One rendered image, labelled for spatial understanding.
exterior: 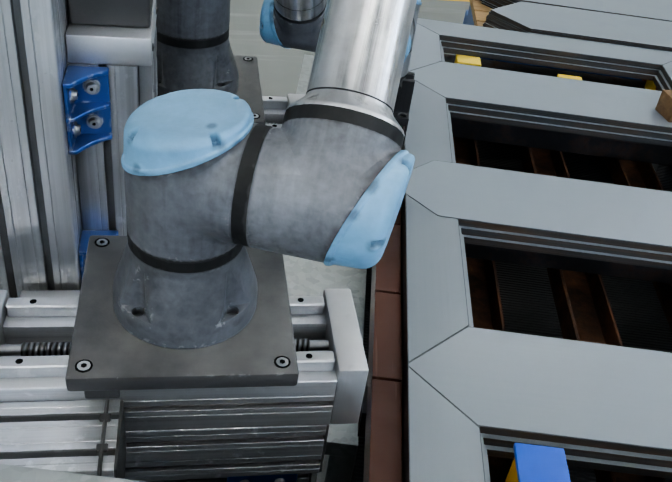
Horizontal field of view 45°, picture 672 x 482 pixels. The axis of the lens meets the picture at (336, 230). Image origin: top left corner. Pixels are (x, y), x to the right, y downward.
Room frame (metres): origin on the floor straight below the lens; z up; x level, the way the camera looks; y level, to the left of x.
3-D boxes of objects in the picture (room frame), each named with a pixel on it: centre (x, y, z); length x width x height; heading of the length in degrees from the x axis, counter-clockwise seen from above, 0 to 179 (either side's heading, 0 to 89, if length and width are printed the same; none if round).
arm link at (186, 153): (0.64, 0.14, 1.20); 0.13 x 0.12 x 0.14; 85
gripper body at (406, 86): (1.22, -0.05, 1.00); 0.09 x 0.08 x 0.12; 91
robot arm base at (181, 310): (0.64, 0.15, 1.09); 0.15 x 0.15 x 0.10
